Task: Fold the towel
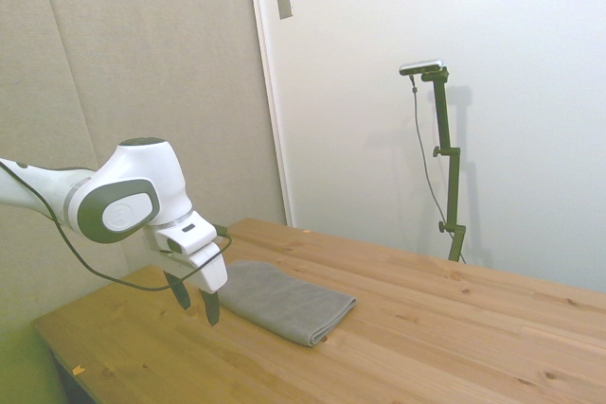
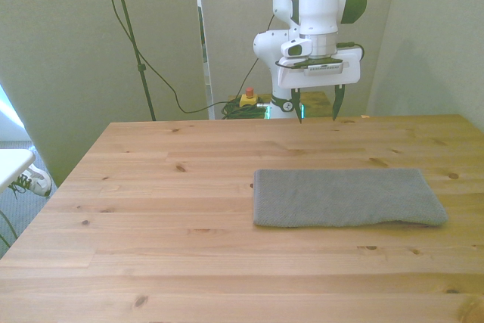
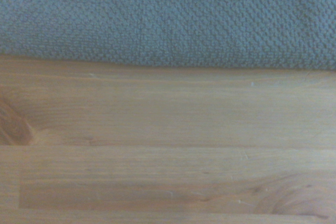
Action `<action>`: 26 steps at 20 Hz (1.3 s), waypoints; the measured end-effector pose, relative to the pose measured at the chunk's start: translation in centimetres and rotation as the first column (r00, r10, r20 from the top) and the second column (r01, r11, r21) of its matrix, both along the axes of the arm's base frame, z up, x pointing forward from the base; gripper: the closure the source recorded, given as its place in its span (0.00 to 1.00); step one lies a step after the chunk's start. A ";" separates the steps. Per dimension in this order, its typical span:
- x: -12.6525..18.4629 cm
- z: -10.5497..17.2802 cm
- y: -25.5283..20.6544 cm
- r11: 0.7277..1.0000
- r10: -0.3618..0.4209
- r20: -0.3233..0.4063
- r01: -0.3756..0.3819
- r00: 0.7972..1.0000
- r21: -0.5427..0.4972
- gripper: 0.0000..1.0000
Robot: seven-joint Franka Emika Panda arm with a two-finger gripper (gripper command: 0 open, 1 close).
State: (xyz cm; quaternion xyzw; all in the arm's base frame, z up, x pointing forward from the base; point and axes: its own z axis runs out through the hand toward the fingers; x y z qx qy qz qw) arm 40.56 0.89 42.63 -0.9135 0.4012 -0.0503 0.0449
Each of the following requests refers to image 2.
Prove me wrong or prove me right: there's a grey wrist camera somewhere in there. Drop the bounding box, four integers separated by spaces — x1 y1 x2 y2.
303 61 347 76

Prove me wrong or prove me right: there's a black camera stand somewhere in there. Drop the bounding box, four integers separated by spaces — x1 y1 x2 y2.
107 0 158 122

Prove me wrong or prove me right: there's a white sneaker with dark laces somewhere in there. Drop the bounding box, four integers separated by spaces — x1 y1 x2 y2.
7 165 53 199

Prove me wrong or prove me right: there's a yellow emergency stop button box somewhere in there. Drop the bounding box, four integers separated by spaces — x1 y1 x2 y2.
239 87 259 109

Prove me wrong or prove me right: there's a white side table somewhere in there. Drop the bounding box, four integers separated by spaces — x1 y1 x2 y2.
0 148 36 192

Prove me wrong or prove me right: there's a white panel edge strip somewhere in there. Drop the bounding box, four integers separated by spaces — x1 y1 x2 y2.
192 0 217 120

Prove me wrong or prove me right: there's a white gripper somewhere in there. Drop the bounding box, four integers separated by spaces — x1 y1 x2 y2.
276 47 362 125

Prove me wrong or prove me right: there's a black camera stand cable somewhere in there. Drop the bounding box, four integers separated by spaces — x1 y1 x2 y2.
94 0 236 115

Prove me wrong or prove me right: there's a grey towel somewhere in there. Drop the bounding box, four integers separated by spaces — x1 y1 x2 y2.
252 168 450 229

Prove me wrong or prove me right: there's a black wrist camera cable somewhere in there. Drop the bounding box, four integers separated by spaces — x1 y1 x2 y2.
262 0 366 62

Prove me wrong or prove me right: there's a coiled dark cable bundle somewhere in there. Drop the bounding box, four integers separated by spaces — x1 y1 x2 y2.
220 97 271 121

